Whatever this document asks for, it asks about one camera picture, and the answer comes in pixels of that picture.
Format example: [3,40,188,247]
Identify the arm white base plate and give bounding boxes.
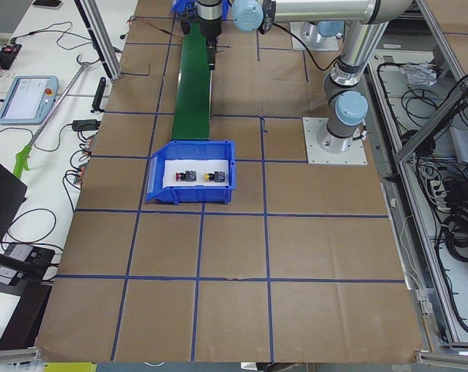
[290,21,345,52]
[302,117,367,166]

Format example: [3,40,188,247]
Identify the aluminium frame post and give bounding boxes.
[74,0,122,81]

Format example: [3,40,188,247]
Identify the white foam pad left bin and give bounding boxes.
[163,159,229,187]

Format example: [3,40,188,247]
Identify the red push button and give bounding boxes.
[175,170,197,182]

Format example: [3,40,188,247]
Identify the red black conveyor wires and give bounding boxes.
[126,15,185,41]

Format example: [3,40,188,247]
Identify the blue right plastic bin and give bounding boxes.
[171,0,232,20]

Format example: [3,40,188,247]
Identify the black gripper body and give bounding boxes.
[180,8,222,38]

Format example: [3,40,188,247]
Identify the yellow push button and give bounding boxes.
[205,171,226,183]

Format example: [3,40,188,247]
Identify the blue left plastic bin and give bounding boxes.
[146,140,236,205]

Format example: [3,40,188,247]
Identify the teach pendant tablet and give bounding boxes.
[0,75,59,125]

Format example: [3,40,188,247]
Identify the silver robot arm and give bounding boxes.
[180,0,222,71]
[232,0,411,154]

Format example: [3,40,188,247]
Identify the black monitor corner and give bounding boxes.
[0,151,29,249]

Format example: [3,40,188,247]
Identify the green conveyor belt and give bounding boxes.
[171,23,211,140]

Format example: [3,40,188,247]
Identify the black power adapter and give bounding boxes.
[71,119,101,132]

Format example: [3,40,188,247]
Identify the green handled reacher grabber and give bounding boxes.
[13,55,97,179]

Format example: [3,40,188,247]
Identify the blue plastic bin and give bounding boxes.
[171,0,232,20]
[146,140,236,205]

